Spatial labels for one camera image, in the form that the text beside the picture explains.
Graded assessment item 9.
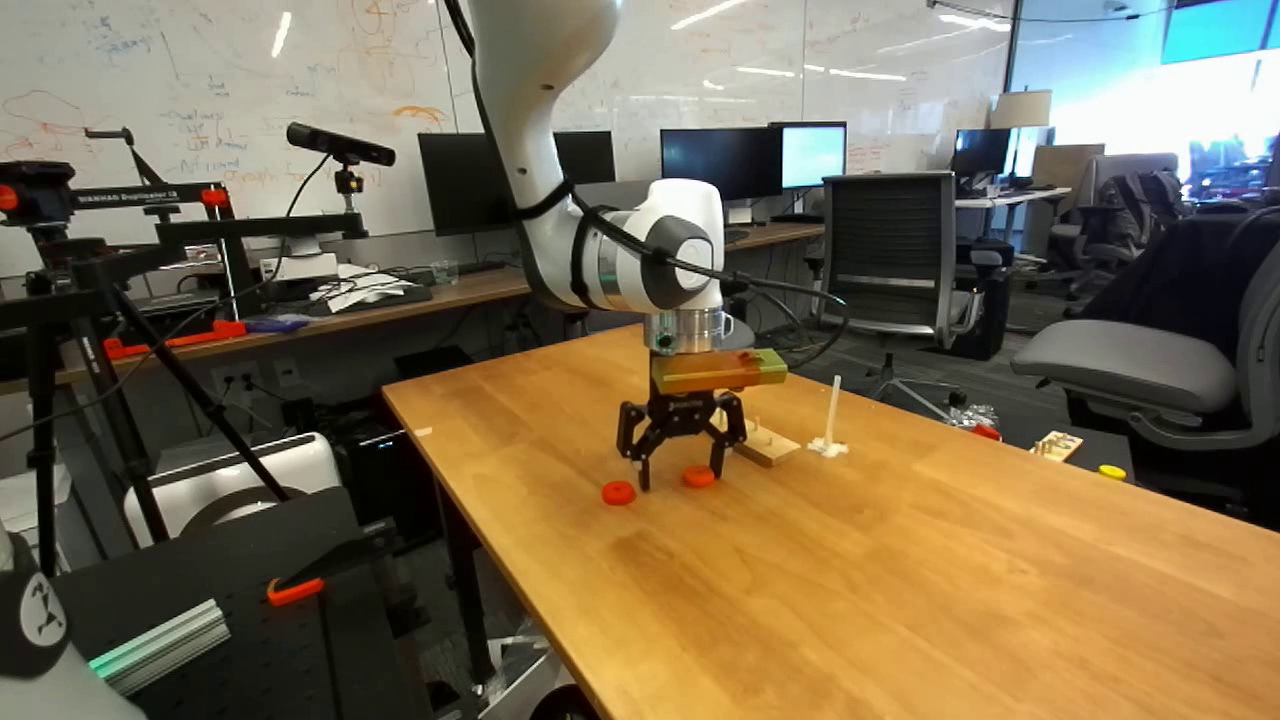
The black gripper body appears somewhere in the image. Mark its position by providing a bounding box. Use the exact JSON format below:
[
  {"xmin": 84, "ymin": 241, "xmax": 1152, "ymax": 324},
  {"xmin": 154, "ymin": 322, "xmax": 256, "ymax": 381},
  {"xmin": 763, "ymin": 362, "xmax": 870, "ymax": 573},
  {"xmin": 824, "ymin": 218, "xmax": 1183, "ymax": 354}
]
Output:
[{"xmin": 651, "ymin": 390, "xmax": 737, "ymax": 443}]

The white peg stand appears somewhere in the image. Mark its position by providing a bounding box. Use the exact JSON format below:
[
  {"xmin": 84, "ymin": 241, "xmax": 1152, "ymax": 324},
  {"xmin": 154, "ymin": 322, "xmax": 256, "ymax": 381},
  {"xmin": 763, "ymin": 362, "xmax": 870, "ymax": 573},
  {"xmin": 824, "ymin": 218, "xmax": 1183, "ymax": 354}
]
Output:
[{"xmin": 804, "ymin": 373, "xmax": 852, "ymax": 464}]

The black table leg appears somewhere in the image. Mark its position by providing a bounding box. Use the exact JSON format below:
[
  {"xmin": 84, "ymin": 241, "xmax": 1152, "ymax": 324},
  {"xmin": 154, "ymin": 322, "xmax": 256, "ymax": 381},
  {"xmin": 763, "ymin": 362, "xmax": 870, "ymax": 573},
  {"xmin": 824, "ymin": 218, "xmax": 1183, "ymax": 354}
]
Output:
[{"xmin": 436, "ymin": 484, "xmax": 501, "ymax": 689}]

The long wooden desk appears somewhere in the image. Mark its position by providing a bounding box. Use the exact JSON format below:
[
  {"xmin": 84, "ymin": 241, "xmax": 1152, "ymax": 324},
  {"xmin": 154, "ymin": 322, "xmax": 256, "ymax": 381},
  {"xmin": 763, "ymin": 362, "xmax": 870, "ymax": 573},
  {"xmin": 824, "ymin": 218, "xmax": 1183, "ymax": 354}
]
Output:
[{"xmin": 96, "ymin": 218, "xmax": 833, "ymax": 373}]

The black mesh office chair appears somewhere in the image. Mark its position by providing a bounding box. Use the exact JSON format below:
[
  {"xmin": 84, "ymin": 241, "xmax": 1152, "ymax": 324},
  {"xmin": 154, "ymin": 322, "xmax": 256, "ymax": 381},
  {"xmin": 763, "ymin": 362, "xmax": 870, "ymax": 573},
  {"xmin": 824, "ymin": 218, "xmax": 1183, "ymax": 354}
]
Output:
[{"xmin": 815, "ymin": 173, "xmax": 963, "ymax": 345}]

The black dark monitor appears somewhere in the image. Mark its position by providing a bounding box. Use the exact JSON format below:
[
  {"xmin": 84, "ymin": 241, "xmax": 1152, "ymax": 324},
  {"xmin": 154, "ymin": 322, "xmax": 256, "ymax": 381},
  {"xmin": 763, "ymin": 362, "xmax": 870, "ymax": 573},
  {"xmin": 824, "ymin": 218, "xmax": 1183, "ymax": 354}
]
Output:
[{"xmin": 657, "ymin": 125, "xmax": 776, "ymax": 209}]

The monitor with lit screen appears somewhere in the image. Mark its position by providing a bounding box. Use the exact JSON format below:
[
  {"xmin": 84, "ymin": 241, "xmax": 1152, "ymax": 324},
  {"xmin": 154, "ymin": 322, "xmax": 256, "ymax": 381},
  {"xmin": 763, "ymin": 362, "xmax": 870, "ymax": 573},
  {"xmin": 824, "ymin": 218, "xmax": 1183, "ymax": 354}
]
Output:
[{"xmin": 768, "ymin": 122, "xmax": 852, "ymax": 197}]

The white papers pile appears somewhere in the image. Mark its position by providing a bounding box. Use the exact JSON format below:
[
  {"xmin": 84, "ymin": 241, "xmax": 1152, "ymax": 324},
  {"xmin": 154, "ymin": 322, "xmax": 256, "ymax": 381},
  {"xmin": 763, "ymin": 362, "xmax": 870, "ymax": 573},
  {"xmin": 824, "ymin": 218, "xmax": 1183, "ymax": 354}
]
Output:
[{"xmin": 309, "ymin": 261, "xmax": 424, "ymax": 322}]

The large black monitor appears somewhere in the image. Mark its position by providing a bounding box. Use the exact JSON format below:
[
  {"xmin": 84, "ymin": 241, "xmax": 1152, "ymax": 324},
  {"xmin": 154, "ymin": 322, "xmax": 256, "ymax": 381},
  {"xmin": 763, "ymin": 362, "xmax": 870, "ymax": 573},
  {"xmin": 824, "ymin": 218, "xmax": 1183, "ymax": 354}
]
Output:
[{"xmin": 418, "ymin": 130, "xmax": 616, "ymax": 241}]

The tan card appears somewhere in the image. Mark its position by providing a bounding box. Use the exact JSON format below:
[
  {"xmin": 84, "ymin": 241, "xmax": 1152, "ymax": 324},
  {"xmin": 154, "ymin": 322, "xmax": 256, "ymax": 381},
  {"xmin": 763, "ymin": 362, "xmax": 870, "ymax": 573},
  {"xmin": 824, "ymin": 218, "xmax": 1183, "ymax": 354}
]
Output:
[{"xmin": 1025, "ymin": 430, "xmax": 1090, "ymax": 469}]

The white round appliance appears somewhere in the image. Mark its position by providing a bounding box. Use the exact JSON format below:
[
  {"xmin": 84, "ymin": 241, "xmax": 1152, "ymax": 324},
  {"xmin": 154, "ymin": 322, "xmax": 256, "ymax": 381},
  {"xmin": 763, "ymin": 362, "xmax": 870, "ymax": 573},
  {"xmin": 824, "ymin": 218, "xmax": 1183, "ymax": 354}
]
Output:
[{"xmin": 119, "ymin": 430, "xmax": 349, "ymax": 551}]

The small distant monitor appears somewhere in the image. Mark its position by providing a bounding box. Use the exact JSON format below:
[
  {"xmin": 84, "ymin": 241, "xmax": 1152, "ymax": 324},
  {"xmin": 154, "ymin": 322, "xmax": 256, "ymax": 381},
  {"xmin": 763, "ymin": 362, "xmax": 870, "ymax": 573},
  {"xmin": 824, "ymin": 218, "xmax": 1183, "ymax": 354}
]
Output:
[{"xmin": 948, "ymin": 125, "xmax": 1016, "ymax": 183}]

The small blue item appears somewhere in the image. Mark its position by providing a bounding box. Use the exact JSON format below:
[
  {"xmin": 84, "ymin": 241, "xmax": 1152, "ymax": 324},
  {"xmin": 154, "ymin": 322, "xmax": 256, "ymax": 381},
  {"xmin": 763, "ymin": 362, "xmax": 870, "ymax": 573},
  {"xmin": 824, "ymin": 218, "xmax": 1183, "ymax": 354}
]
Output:
[{"xmin": 243, "ymin": 311, "xmax": 313, "ymax": 341}]

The gray office chair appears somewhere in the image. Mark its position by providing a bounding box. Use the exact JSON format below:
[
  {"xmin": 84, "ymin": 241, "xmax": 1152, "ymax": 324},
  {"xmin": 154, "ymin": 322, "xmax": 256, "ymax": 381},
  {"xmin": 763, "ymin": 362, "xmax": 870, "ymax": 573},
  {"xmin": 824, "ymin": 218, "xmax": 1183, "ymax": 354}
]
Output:
[{"xmin": 1007, "ymin": 203, "xmax": 1280, "ymax": 533}]

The beige lamp shade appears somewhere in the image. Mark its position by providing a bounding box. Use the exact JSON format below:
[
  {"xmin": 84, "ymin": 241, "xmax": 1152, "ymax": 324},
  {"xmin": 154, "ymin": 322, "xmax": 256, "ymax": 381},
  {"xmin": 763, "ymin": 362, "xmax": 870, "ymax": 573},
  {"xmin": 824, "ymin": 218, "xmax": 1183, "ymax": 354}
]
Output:
[{"xmin": 989, "ymin": 89, "xmax": 1056, "ymax": 135}]

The distant black chair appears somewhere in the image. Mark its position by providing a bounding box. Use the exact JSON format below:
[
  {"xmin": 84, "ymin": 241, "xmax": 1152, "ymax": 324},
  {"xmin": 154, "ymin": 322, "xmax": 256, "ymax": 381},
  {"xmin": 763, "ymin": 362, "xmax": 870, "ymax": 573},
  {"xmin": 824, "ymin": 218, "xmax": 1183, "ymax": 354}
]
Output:
[{"xmin": 1074, "ymin": 170, "xmax": 1193, "ymax": 277}]

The black cart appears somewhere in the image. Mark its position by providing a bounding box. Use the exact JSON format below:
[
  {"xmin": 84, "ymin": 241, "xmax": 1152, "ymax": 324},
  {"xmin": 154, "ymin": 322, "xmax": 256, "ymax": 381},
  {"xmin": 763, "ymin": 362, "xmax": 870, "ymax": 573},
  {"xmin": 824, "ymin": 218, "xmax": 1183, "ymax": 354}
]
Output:
[{"xmin": 54, "ymin": 484, "xmax": 436, "ymax": 720}]

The silver green tube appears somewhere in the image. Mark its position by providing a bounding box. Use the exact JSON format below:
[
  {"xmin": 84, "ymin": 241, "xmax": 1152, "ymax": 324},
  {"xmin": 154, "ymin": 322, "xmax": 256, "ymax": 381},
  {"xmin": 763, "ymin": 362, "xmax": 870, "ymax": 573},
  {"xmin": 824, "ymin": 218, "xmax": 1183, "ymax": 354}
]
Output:
[{"xmin": 82, "ymin": 597, "xmax": 238, "ymax": 700}]

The black tripod rig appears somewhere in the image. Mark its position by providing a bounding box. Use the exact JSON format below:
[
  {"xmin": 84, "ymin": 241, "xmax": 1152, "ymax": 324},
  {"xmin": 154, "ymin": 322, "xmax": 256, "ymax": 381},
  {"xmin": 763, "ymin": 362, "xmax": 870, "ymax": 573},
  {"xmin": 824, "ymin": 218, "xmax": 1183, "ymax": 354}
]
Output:
[{"xmin": 0, "ymin": 156, "xmax": 374, "ymax": 582}]

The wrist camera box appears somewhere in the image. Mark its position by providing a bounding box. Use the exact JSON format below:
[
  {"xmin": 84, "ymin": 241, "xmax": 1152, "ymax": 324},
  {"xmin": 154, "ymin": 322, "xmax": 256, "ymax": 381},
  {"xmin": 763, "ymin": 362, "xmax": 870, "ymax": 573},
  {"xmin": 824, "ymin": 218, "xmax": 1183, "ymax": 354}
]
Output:
[{"xmin": 649, "ymin": 348, "xmax": 791, "ymax": 399}]

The orange clamp handle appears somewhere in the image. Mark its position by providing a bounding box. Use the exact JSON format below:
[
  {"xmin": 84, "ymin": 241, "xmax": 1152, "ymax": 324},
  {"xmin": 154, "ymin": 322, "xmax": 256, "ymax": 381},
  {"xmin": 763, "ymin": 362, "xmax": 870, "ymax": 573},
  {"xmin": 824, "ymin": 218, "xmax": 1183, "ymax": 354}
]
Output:
[{"xmin": 263, "ymin": 573, "xmax": 327, "ymax": 612}]

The black camera bar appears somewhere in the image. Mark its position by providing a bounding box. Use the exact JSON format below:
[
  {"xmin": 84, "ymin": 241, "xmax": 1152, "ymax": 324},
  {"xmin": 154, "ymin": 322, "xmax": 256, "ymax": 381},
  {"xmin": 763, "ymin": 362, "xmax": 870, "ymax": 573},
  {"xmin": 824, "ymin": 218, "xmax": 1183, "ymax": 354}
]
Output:
[{"xmin": 286, "ymin": 122, "xmax": 399, "ymax": 173}]

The blue wall screen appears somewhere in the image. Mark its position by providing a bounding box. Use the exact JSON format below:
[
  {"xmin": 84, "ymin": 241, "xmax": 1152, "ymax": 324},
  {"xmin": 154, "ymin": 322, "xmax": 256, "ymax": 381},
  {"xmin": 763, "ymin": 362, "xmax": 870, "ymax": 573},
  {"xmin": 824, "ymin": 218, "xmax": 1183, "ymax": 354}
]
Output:
[{"xmin": 1155, "ymin": 0, "xmax": 1280, "ymax": 67}]

